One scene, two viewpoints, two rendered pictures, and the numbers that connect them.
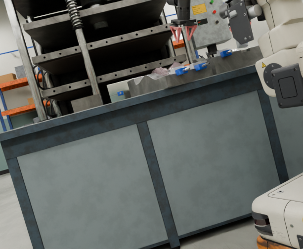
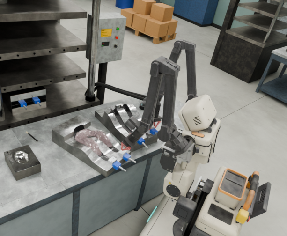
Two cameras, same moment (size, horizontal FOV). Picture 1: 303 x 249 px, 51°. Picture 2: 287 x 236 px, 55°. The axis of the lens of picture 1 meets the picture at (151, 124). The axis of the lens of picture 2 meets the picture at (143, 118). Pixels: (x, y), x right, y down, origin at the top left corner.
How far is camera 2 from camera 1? 1.55 m
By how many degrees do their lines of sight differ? 48
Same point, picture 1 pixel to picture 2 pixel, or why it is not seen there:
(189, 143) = (101, 194)
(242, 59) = (147, 141)
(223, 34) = (116, 56)
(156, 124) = (85, 189)
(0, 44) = not seen: outside the picture
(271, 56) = (176, 183)
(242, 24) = (169, 162)
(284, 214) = not seen: outside the picture
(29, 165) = not seen: outside the picture
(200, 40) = (99, 59)
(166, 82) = (106, 174)
